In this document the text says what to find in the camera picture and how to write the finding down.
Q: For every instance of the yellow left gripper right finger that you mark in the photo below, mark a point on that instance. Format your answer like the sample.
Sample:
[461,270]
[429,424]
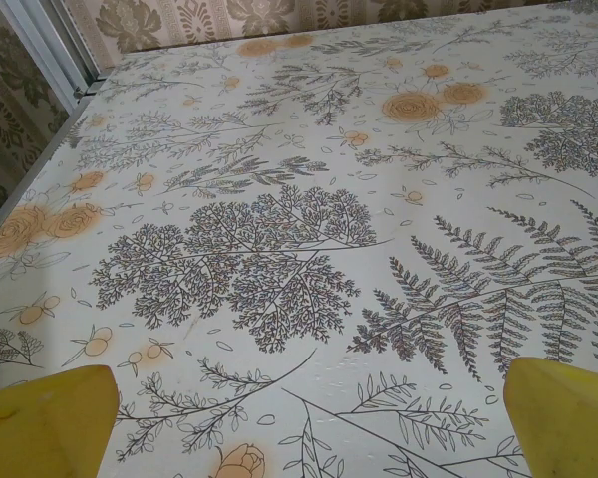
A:
[573,423]

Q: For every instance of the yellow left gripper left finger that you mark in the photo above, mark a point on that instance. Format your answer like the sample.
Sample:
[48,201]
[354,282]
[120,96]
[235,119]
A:
[45,428]

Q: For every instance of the aluminium frame post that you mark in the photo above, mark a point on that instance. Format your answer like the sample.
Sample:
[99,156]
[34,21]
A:
[50,35]

